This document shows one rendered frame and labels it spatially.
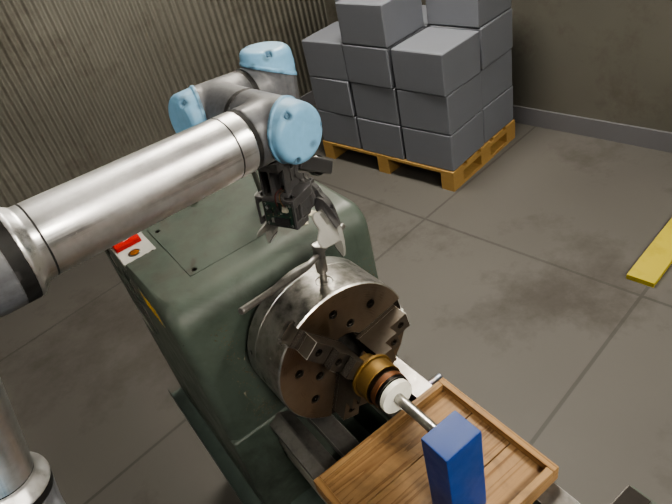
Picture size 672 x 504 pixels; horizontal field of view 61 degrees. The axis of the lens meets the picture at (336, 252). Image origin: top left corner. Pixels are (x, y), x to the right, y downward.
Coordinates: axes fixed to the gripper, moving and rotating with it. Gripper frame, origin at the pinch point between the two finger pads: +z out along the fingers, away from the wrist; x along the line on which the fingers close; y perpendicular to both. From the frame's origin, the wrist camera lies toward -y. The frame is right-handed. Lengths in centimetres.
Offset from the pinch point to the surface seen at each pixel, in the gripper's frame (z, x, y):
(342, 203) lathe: 6.6, -6.5, -25.9
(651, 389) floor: 122, 71, -107
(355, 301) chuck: 14.6, 5.6, -4.6
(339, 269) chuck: 10.8, 0.7, -8.6
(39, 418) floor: 142, -176, -16
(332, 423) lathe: 47.8, -1.3, 0.5
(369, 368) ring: 21.8, 11.8, 4.4
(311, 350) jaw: 16.0, 2.9, 8.8
